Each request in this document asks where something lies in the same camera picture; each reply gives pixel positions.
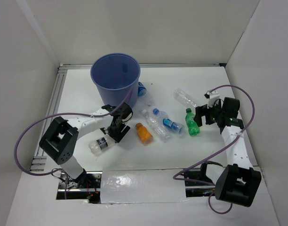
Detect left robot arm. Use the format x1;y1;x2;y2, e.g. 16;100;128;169
39;103;133;188

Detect blue label bottle behind bin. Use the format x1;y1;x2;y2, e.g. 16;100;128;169
138;82;154;106

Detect green soda bottle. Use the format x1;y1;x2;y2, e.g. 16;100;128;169
185;108;200;136

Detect clear bottle black cap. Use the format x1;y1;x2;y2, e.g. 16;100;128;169
88;135;116;156

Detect blue plastic bin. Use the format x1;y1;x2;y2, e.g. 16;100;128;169
90;53;141;108

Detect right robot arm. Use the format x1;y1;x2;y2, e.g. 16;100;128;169
194;95;262;207

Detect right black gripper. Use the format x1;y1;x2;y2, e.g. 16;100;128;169
193;98;224;127

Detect orange juice bottle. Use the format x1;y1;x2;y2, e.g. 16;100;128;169
135;123;153;145

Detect clear bottle white cap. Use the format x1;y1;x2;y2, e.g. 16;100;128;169
141;109;170;143

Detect clear crushed bottle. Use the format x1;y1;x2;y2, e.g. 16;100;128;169
173;88;199;110

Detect back aluminium rail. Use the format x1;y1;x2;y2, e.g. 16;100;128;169
59;63;227;70

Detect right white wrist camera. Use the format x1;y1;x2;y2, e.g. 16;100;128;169
204;90;220;108

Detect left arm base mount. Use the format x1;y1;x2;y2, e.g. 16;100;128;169
53;171;102;204

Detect clear bottle blue cap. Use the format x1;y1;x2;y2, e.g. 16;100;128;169
152;108;185;135

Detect left aluminium rail frame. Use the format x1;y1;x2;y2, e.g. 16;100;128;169
30;65;67;173

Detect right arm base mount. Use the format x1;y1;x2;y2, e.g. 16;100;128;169
182;169;215;198

